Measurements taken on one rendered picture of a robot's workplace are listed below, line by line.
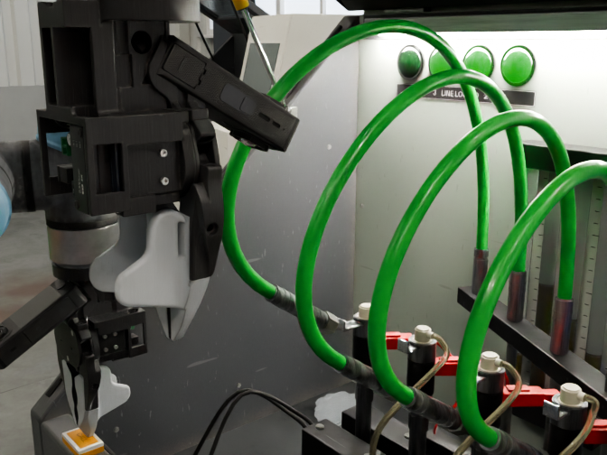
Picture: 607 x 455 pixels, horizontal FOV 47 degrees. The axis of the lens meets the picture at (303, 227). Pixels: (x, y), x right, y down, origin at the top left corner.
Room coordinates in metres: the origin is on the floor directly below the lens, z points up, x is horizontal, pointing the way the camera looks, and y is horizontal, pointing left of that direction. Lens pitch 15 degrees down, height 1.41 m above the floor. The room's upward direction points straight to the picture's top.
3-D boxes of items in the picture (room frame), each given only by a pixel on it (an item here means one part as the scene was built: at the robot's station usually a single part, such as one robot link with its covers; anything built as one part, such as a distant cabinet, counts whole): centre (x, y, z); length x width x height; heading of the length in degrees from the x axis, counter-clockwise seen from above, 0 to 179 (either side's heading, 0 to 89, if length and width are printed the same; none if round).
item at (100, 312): (0.74, 0.23, 1.11); 0.09 x 0.08 x 0.12; 130
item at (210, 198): (0.41, 0.07, 1.31); 0.05 x 0.02 x 0.09; 40
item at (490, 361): (0.59, -0.17, 1.12); 0.02 x 0.02 x 0.03
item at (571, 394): (0.52, -0.22, 1.12); 0.02 x 0.02 x 0.03
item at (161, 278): (0.40, 0.09, 1.26); 0.06 x 0.03 x 0.09; 130
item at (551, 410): (0.52, -0.21, 1.12); 0.03 x 0.02 x 0.01; 130
